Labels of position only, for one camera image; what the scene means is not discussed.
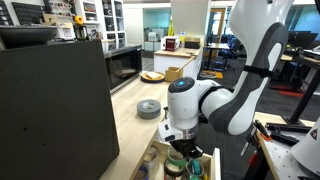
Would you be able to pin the wooden drawer with white front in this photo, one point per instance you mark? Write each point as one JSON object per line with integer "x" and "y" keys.
{"x": 216, "y": 166}

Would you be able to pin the black coffee maker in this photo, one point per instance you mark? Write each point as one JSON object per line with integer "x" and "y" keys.
{"x": 80, "y": 32}

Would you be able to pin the yellow floor mat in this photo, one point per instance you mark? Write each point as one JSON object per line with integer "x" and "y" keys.
{"x": 218, "y": 74}

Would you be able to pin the blue office chair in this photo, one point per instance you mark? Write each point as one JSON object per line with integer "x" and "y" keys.
{"x": 226, "y": 50}

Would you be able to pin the yellow round tool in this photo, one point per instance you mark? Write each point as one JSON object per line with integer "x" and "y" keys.
{"x": 78, "y": 20}

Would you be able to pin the black tape roll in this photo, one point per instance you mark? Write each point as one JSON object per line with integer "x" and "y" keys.
{"x": 171, "y": 173}

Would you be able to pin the black and orange clamp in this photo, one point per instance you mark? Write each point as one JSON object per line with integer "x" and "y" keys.
{"x": 256, "y": 136}

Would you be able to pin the white printer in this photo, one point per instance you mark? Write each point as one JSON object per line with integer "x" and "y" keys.
{"x": 153, "y": 36}

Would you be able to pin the grey duct tape roll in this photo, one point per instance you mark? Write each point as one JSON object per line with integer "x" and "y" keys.
{"x": 143, "y": 113}

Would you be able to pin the white shelf unit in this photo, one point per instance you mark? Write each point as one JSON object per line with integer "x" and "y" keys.
{"x": 100, "y": 16}

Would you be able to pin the wooden robot mounting table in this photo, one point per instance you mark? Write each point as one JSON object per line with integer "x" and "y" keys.
{"x": 276, "y": 156}

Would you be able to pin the black slanted stand pole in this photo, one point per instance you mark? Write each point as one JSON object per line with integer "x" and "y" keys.
{"x": 305, "y": 100}

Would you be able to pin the wooden spoon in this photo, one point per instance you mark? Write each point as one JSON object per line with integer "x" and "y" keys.
{"x": 185, "y": 65}

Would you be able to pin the black metal clamp bars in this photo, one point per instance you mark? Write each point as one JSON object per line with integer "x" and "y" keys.
{"x": 286, "y": 128}

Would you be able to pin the toast slice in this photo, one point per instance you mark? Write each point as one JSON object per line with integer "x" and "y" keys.
{"x": 153, "y": 75}

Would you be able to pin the black bowl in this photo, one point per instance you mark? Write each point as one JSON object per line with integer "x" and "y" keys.
{"x": 26, "y": 35}

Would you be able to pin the wooden table with black legs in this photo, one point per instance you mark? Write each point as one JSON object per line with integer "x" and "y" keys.
{"x": 216, "y": 45}

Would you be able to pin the red and white appliance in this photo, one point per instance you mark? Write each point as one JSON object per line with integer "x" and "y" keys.
{"x": 171, "y": 44}

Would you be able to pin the black monitor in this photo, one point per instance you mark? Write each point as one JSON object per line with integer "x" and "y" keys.
{"x": 306, "y": 40}

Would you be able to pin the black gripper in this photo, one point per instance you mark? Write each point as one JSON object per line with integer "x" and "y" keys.
{"x": 186, "y": 146}

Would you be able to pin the black steel microwave oven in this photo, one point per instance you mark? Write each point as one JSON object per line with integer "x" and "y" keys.
{"x": 123, "y": 68}

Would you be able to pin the teal tape roll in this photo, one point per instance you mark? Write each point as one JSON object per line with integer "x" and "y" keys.
{"x": 196, "y": 168}

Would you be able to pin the round dark-rimmed plate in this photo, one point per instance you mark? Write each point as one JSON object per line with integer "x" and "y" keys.
{"x": 143, "y": 79}

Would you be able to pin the black wall bin rack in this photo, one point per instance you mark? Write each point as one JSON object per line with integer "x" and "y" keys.
{"x": 5, "y": 15}
{"x": 28, "y": 13}

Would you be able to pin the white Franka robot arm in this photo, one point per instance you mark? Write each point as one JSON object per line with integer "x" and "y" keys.
{"x": 253, "y": 83}

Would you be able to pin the clear tape roll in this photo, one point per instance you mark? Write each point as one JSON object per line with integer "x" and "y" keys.
{"x": 147, "y": 160}

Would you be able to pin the black box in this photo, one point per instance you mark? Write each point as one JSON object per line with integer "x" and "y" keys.
{"x": 192, "y": 45}

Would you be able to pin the black tool chest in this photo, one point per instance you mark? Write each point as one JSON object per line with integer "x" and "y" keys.
{"x": 50, "y": 116}

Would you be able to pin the blue tape roll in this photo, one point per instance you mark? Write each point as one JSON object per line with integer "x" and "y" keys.
{"x": 145, "y": 173}

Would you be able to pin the white island with wood top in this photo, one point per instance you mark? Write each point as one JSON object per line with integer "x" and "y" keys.
{"x": 166, "y": 63}

